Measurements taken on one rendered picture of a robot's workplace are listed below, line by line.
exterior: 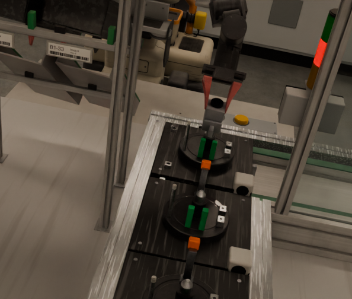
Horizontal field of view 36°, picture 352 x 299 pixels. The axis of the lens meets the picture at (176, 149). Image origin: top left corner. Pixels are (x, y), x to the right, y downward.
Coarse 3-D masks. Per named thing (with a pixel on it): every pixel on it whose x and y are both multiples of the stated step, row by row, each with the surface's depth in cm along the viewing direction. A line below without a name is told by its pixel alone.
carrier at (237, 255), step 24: (168, 192) 120; (192, 192) 121; (216, 192) 123; (144, 216) 112; (168, 216) 110; (192, 216) 107; (216, 216) 113; (240, 216) 117; (144, 240) 107; (168, 240) 108; (216, 240) 109; (240, 240) 111; (216, 264) 104; (240, 264) 102
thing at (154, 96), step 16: (16, 96) 166; (32, 96) 167; (48, 96) 169; (144, 96) 178; (160, 96) 179; (176, 96) 181; (192, 96) 183; (96, 112) 165; (144, 112) 169; (176, 112) 172; (192, 112) 174; (240, 112) 178; (256, 112) 180; (272, 112) 182; (288, 128) 174
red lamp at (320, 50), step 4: (320, 40) 103; (320, 44) 103; (324, 44) 102; (320, 48) 103; (324, 48) 102; (316, 52) 104; (320, 52) 103; (316, 56) 104; (320, 56) 103; (316, 60) 104; (320, 60) 103; (316, 64) 104
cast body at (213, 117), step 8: (208, 104) 126; (216, 104) 125; (224, 104) 128; (208, 112) 126; (216, 112) 125; (224, 112) 125; (208, 120) 127; (216, 120) 127; (208, 128) 128; (216, 128) 127; (208, 136) 127
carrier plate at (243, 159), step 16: (192, 128) 144; (160, 144) 136; (176, 144) 137; (240, 144) 141; (160, 160) 130; (176, 160) 131; (240, 160) 135; (160, 176) 126; (176, 176) 125; (192, 176) 126; (208, 176) 127; (224, 176) 128
